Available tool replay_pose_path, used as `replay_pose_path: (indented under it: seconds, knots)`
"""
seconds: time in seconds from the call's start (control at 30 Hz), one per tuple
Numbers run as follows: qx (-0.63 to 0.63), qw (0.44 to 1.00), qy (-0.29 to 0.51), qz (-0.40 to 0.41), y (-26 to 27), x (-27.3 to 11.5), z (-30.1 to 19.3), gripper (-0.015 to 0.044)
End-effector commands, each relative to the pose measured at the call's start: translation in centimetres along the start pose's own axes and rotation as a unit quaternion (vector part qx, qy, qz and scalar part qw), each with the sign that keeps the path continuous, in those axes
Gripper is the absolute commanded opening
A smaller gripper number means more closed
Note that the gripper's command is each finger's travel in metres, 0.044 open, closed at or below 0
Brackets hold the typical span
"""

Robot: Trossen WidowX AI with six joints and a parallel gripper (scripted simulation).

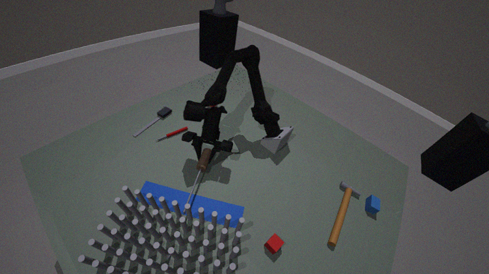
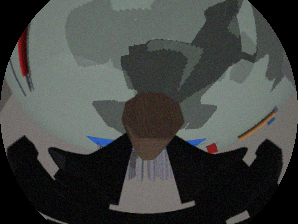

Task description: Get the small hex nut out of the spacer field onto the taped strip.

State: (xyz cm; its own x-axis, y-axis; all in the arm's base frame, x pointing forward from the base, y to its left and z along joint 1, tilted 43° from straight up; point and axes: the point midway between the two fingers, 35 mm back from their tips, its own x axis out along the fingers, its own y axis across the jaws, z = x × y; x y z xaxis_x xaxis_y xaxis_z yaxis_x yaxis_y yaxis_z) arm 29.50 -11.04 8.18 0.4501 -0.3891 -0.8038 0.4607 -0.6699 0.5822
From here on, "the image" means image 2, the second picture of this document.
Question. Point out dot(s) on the blue flat strip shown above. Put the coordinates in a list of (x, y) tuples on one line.
[(98, 141)]

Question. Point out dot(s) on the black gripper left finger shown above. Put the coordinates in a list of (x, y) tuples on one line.
[(105, 169)]

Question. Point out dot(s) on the red cube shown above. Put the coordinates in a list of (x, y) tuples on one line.
[(212, 148)]

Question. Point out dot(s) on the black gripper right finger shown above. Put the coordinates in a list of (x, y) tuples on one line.
[(193, 168)]

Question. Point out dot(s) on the hammer with wooden handle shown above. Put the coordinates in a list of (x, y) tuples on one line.
[(259, 125)]

